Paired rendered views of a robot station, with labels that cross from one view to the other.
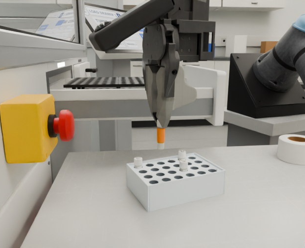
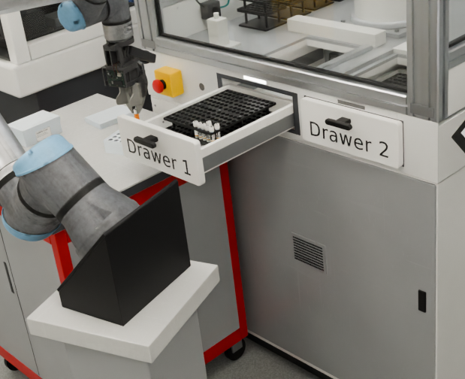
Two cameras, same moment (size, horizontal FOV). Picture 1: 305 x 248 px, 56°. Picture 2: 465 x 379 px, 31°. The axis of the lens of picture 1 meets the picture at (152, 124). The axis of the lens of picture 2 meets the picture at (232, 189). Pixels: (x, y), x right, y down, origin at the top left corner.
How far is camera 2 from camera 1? 263 cm
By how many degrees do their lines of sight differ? 127
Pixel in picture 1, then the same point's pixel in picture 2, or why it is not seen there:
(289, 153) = not seen: hidden behind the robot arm
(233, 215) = (96, 146)
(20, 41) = (182, 47)
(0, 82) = (167, 59)
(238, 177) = (104, 163)
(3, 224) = (166, 106)
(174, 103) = (124, 99)
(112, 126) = not seen: outside the picture
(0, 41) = (167, 44)
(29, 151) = not seen: hidden behind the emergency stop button
